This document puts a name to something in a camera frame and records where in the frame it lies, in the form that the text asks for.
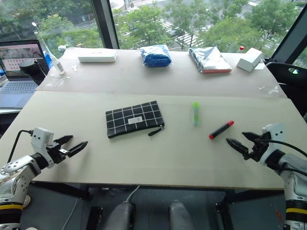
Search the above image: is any green glue stick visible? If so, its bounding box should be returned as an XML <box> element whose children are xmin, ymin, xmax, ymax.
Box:
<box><xmin>192</xmin><ymin>102</ymin><xmax>201</xmax><ymax>127</ymax></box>

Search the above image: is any clear plastic bag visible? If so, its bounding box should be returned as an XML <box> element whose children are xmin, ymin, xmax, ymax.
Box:
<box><xmin>46</xmin><ymin>75</ymin><xmax>71</xmax><ymax>87</ymax></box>

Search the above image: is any red and black marker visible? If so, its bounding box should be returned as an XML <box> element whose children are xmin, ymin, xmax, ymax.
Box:
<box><xmin>208</xmin><ymin>120</ymin><xmax>235</xmax><ymax>140</ymax></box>

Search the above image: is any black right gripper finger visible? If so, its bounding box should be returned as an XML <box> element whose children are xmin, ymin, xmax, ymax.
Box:
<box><xmin>225</xmin><ymin>138</ymin><xmax>253</xmax><ymax>157</ymax></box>
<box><xmin>241</xmin><ymin>131</ymin><xmax>261</xmax><ymax>145</ymax></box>

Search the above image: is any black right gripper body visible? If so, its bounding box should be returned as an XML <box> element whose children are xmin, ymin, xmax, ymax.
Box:
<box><xmin>242</xmin><ymin>133</ymin><xmax>272</xmax><ymax>162</ymax></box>

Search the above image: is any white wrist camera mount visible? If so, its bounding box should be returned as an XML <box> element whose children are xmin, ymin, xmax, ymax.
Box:
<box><xmin>260</xmin><ymin>123</ymin><xmax>286</xmax><ymax>166</ymax></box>
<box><xmin>30</xmin><ymin>127</ymin><xmax>55</xmax><ymax>168</ymax></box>

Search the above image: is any dark slanted window frame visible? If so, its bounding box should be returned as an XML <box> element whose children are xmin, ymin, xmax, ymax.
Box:
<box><xmin>270</xmin><ymin>0</ymin><xmax>307</xmax><ymax>66</ymax></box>

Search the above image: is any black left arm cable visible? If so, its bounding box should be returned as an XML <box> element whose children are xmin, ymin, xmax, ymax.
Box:
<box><xmin>7</xmin><ymin>129</ymin><xmax>34</xmax><ymax>164</ymax></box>

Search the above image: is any black floor bracket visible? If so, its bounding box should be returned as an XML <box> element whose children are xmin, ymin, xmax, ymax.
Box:
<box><xmin>89</xmin><ymin>205</ymin><xmax>104</xmax><ymax>230</ymax></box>

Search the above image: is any silver foil bag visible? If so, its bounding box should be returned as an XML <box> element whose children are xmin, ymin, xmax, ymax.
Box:
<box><xmin>188</xmin><ymin>46</ymin><xmax>233</xmax><ymax>75</ymax></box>

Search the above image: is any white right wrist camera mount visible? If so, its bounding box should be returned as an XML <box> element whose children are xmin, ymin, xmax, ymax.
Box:
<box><xmin>260</xmin><ymin>123</ymin><xmax>286</xmax><ymax>166</ymax></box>

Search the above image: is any black white-grid fabric pouch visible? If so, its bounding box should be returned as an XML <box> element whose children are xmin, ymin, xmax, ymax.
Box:
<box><xmin>105</xmin><ymin>100</ymin><xmax>165</xmax><ymax>139</ymax></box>

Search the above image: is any black chair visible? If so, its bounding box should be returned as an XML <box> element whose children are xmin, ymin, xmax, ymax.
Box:
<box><xmin>264</xmin><ymin>61</ymin><xmax>307</xmax><ymax>100</ymax></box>

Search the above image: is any dark window pillar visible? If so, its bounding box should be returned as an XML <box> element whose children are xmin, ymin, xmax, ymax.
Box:
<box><xmin>89</xmin><ymin>0</ymin><xmax>120</xmax><ymax>50</ymax></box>

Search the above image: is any black round device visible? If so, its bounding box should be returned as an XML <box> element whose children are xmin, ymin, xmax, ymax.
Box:
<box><xmin>19</xmin><ymin>59</ymin><xmax>47</xmax><ymax>86</ymax></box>

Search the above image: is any flat white box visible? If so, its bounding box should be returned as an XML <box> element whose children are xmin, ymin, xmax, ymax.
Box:
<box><xmin>77</xmin><ymin>51</ymin><xmax>118</xmax><ymax>64</ymax></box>

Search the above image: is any small white cardboard box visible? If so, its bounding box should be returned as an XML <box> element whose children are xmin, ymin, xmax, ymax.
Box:
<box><xmin>236</xmin><ymin>47</ymin><xmax>264</xmax><ymax>73</ymax></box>

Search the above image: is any white long-nozzle glue bottle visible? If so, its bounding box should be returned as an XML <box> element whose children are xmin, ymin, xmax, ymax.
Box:
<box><xmin>39</xmin><ymin>33</ymin><xmax>66</xmax><ymax>76</ymax></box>

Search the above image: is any white cable under table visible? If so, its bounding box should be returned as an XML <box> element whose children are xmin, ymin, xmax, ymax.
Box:
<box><xmin>125</xmin><ymin>184</ymin><xmax>141</xmax><ymax>205</ymax></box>

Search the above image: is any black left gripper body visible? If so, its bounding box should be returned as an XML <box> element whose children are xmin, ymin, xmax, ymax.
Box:
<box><xmin>47</xmin><ymin>140</ymin><xmax>66</xmax><ymax>165</ymax></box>

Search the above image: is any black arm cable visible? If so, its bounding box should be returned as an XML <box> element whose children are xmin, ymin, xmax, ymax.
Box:
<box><xmin>7</xmin><ymin>129</ymin><xmax>34</xmax><ymax>164</ymax></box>
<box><xmin>268</xmin><ymin>139</ymin><xmax>307</xmax><ymax>159</ymax></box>

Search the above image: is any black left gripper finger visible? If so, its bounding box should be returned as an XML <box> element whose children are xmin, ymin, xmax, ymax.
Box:
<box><xmin>54</xmin><ymin>135</ymin><xmax>73</xmax><ymax>146</ymax></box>
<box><xmin>64</xmin><ymin>141</ymin><xmax>89</xmax><ymax>158</ymax></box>

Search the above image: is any blue cloth in plastic bag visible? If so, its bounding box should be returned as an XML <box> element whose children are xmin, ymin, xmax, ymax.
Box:
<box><xmin>139</xmin><ymin>45</ymin><xmax>173</xmax><ymax>69</ymax></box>

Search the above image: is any open laptop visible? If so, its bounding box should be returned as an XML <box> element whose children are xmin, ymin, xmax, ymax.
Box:
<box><xmin>0</xmin><ymin>39</ymin><xmax>50</xmax><ymax>109</ymax></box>

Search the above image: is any small clear plastic scrap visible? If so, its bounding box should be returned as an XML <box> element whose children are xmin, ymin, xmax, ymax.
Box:
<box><xmin>257</xmin><ymin>84</ymin><xmax>280</xmax><ymax>95</ymax></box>

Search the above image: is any black table frame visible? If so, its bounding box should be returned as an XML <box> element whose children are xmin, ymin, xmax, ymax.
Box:
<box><xmin>30</xmin><ymin>181</ymin><xmax>287</xmax><ymax>230</ymax></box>

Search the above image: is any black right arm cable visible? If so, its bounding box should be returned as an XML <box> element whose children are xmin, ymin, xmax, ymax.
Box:
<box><xmin>268</xmin><ymin>139</ymin><xmax>307</xmax><ymax>159</ymax></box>

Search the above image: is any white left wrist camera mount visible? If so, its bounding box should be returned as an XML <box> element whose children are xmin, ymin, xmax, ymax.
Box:
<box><xmin>30</xmin><ymin>127</ymin><xmax>55</xmax><ymax>168</ymax></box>

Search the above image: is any grey rounded shape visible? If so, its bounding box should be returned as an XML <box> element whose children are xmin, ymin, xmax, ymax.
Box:
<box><xmin>105</xmin><ymin>202</ymin><xmax>136</xmax><ymax>230</ymax></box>

